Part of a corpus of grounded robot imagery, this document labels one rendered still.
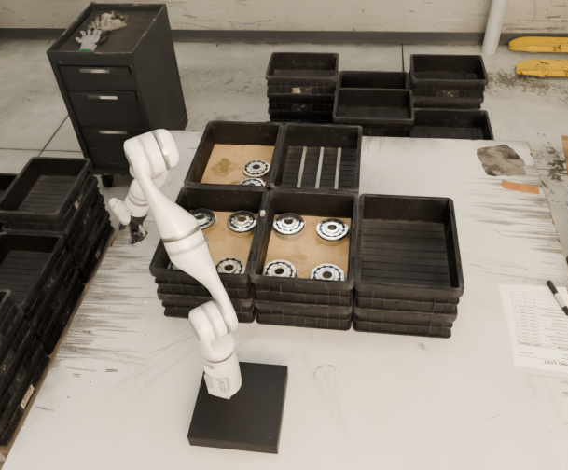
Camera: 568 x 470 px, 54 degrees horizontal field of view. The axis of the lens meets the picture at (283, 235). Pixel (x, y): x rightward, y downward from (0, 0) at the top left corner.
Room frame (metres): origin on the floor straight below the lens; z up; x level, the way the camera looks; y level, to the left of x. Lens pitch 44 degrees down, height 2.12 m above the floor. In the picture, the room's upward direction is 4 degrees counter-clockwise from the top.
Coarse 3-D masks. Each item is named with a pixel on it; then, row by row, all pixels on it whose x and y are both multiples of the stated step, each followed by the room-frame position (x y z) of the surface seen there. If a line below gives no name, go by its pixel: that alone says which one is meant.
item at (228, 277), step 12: (180, 192) 1.47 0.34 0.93; (264, 192) 1.44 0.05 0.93; (264, 204) 1.38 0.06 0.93; (252, 240) 1.22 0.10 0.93; (156, 252) 1.20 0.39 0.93; (252, 252) 1.17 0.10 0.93; (156, 276) 1.12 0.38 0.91; (168, 276) 1.11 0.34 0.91; (180, 276) 1.10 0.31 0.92; (228, 276) 1.08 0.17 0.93; (240, 276) 1.08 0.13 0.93
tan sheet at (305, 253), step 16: (272, 224) 1.39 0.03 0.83; (304, 224) 1.38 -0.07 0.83; (272, 240) 1.32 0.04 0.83; (304, 240) 1.31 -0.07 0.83; (272, 256) 1.24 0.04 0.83; (288, 256) 1.24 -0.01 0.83; (304, 256) 1.23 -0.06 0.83; (320, 256) 1.23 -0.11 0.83; (336, 256) 1.22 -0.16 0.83; (304, 272) 1.16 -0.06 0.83
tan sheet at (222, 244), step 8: (216, 216) 1.45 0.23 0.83; (224, 216) 1.45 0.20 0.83; (256, 216) 1.44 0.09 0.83; (216, 224) 1.41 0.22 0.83; (224, 224) 1.41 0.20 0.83; (216, 232) 1.37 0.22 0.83; (224, 232) 1.37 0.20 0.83; (216, 240) 1.33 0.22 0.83; (224, 240) 1.33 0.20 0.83; (232, 240) 1.33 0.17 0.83; (240, 240) 1.33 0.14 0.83; (248, 240) 1.32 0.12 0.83; (216, 248) 1.30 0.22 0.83; (224, 248) 1.29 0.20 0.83; (232, 248) 1.29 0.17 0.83; (240, 248) 1.29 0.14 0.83; (248, 248) 1.29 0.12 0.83; (216, 256) 1.26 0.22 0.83; (224, 256) 1.25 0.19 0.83; (240, 256) 1.25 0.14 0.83
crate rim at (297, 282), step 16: (272, 192) 1.44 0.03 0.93; (288, 192) 1.44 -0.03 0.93; (304, 192) 1.43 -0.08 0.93; (320, 192) 1.42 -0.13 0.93; (336, 192) 1.42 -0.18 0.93; (352, 240) 1.19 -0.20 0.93; (256, 256) 1.15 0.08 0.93; (352, 256) 1.12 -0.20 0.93; (352, 272) 1.06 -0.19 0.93; (336, 288) 1.03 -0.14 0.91; (352, 288) 1.02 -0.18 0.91
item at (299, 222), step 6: (282, 216) 1.40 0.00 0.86; (294, 216) 1.39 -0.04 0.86; (300, 216) 1.39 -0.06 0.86; (276, 222) 1.37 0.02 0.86; (300, 222) 1.36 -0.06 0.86; (276, 228) 1.34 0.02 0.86; (282, 228) 1.33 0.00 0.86; (288, 228) 1.33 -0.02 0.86; (294, 228) 1.33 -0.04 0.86; (300, 228) 1.33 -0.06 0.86
